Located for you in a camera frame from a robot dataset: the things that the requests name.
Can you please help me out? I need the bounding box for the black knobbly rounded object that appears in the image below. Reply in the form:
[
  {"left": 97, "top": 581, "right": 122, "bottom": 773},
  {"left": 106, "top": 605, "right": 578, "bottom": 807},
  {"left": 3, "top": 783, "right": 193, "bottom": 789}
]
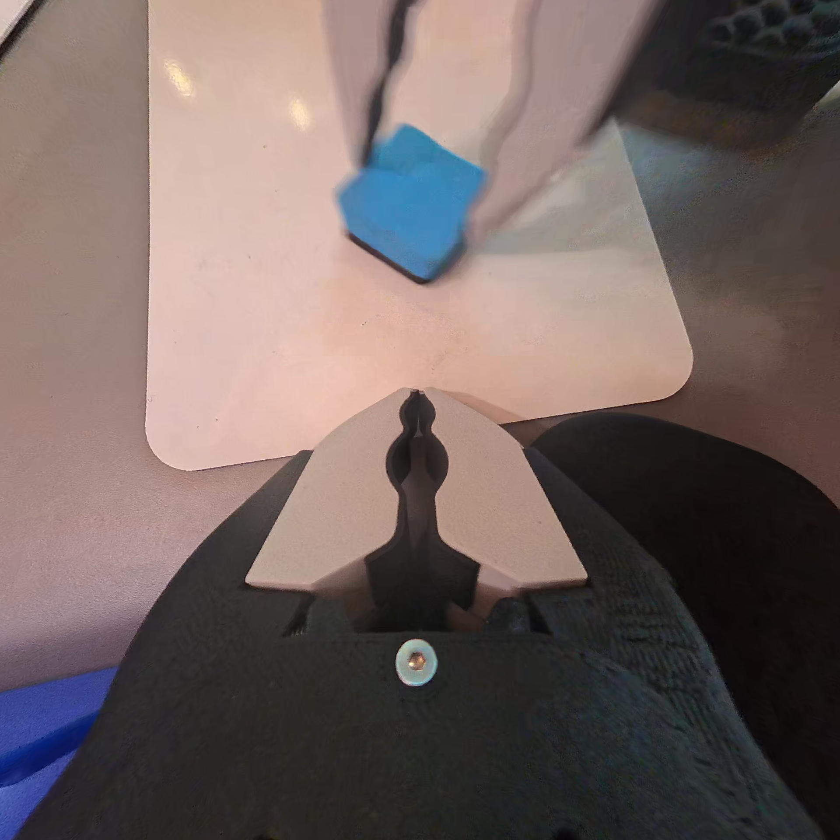
[{"left": 628, "top": 0, "right": 840, "bottom": 139}]

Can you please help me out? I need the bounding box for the white table sign stand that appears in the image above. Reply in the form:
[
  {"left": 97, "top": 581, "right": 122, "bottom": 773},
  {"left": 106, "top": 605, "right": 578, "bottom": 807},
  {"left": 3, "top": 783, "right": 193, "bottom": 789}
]
[{"left": 0, "top": 0, "right": 36, "bottom": 51}]

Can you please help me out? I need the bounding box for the white whiteboard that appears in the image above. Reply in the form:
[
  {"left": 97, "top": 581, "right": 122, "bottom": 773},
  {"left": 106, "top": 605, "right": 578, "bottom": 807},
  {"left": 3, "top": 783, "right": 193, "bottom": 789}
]
[{"left": 143, "top": 0, "right": 695, "bottom": 472}]

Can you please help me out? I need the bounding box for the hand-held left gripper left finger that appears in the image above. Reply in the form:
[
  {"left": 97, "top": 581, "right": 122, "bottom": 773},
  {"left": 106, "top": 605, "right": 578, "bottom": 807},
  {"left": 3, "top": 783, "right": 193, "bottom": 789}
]
[{"left": 247, "top": 390, "right": 418, "bottom": 611}]

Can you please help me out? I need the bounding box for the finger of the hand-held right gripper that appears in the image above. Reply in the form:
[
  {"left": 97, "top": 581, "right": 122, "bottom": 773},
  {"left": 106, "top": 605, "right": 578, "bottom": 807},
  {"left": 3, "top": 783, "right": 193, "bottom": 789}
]
[
  {"left": 323, "top": 0, "right": 424, "bottom": 172},
  {"left": 464, "top": 0, "right": 665, "bottom": 248}
]

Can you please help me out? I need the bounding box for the blue whiteboard eraser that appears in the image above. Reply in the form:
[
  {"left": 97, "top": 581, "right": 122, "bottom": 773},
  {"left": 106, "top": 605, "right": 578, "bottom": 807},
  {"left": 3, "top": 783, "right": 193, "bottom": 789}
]
[{"left": 336, "top": 124, "right": 488, "bottom": 284}]

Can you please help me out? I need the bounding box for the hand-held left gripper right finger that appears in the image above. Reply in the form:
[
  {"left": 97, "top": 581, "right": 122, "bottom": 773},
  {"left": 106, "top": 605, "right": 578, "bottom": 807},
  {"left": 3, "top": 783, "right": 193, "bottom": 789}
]
[{"left": 418, "top": 390, "right": 588, "bottom": 611}]

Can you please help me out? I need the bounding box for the blue plastic bin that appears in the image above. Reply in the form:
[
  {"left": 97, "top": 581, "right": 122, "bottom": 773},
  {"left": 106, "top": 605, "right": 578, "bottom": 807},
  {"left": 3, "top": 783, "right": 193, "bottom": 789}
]
[{"left": 0, "top": 666, "right": 122, "bottom": 791}]

